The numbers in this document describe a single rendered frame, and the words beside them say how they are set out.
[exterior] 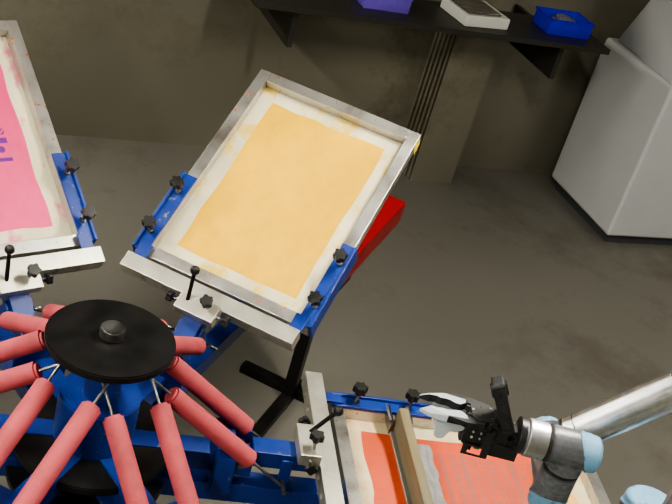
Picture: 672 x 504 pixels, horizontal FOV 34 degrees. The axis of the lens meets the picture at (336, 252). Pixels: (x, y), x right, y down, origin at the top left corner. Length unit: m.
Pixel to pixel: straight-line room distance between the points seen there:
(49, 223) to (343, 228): 0.88
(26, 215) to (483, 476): 1.52
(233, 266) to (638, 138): 3.96
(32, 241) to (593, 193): 4.56
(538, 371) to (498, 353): 0.21
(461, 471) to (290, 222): 0.91
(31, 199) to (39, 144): 0.20
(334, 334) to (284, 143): 1.87
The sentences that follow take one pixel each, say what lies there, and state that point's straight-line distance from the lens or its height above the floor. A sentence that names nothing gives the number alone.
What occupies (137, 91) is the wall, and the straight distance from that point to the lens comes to 6.43.
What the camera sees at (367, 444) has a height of 0.95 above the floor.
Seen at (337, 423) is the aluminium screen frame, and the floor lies 0.99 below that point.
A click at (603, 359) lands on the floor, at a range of 5.90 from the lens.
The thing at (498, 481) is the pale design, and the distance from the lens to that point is 3.22.
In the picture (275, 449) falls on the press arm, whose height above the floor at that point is 1.04.
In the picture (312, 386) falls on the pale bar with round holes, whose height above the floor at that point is 1.04.
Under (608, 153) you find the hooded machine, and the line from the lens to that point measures 7.08.
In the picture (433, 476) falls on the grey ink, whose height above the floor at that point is 0.96.
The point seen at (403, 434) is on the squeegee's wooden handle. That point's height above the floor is 1.05.
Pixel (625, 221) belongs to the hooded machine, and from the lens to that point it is 7.04.
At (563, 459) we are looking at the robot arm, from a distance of 2.19.
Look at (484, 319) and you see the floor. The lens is 5.80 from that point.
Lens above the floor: 2.91
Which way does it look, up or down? 29 degrees down
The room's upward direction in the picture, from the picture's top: 17 degrees clockwise
